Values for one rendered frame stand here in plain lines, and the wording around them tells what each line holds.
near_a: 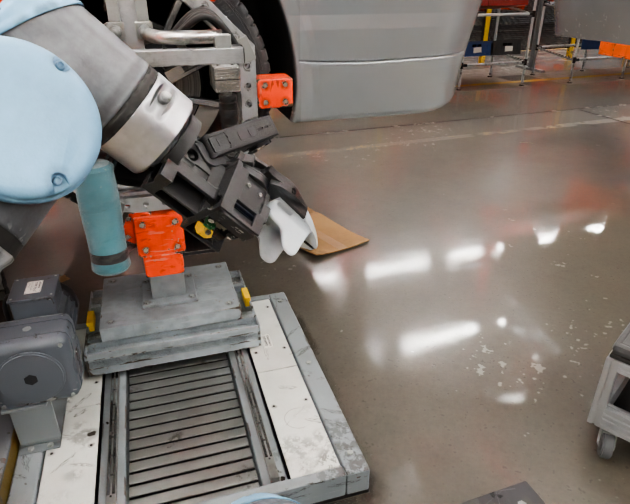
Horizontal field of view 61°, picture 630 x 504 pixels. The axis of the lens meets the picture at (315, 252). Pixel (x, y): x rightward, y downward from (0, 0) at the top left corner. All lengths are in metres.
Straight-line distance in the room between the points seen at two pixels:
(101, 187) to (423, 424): 1.03
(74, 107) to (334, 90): 1.24
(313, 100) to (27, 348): 0.93
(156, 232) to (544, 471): 1.15
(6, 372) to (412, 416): 1.02
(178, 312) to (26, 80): 1.35
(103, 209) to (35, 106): 0.95
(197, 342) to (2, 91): 1.37
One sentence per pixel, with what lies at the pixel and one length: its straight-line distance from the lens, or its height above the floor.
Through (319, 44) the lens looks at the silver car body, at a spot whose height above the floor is 0.94.
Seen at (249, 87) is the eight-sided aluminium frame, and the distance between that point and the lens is 1.36.
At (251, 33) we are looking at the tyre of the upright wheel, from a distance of 1.43.
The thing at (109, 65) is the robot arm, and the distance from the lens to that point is 0.51.
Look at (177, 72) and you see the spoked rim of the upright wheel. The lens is 1.44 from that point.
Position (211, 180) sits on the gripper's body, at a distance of 0.55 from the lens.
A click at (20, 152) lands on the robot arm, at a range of 0.32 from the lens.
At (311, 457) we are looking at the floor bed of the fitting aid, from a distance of 1.39.
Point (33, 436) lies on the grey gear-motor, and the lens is 1.55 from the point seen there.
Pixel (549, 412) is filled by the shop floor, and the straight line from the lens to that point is 1.74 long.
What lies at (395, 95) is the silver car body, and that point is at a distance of 1.61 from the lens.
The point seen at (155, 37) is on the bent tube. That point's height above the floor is 1.00.
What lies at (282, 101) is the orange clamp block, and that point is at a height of 0.83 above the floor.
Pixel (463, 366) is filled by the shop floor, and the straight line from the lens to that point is 1.82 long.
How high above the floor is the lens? 1.11
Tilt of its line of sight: 27 degrees down
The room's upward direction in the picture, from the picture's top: straight up
